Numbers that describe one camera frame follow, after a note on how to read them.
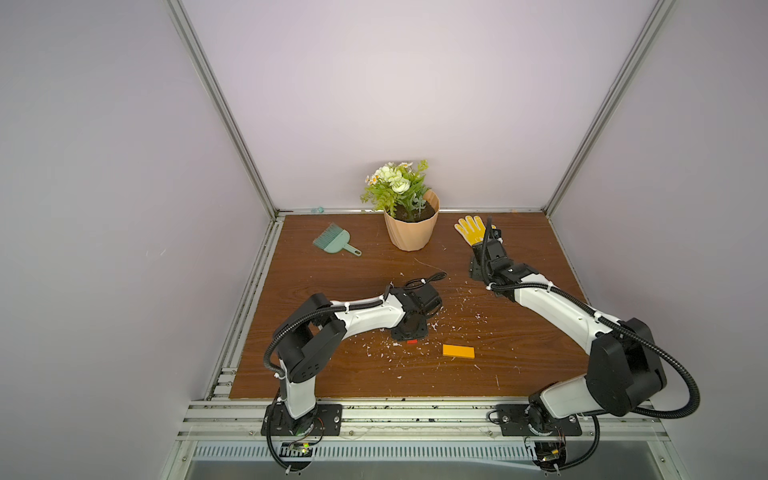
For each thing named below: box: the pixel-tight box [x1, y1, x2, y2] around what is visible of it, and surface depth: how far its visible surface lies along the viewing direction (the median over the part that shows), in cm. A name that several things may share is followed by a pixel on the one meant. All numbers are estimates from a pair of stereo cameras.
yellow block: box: [442, 344, 475, 359], surface depth 86 cm
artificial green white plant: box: [360, 160, 430, 222], surface depth 89 cm
